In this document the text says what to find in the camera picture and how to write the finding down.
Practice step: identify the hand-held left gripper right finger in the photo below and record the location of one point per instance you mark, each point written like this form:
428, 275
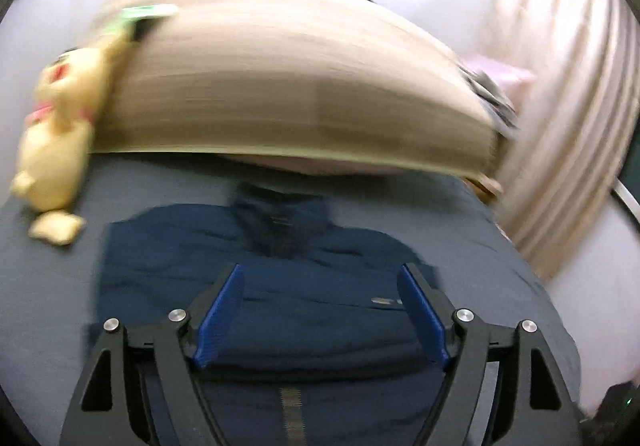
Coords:
424, 316

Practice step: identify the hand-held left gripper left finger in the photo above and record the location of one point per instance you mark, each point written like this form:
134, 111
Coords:
220, 321

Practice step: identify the navy blue jacket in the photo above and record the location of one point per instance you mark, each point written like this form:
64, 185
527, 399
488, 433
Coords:
320, 296

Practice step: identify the pile of grey white clothes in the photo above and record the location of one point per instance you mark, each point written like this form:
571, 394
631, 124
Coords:
492, 99

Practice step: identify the blue-grey bed sheet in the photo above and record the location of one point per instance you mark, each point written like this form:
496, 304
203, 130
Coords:
45, 286

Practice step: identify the pink pillow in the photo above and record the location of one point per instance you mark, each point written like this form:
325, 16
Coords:
320, 167

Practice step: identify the yellow plush toy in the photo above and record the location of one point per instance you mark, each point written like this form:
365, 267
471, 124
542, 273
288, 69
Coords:
55, 146

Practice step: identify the beige wooden headboard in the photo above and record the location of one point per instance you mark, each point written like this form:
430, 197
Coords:
280, 76

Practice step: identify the beige curtain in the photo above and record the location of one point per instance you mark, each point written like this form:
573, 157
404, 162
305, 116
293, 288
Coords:
560, 101

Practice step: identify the pink box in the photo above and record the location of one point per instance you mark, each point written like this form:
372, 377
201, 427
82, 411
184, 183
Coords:
505, 74

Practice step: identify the green object on headboard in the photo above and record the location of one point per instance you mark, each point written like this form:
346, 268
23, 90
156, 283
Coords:
142, 15

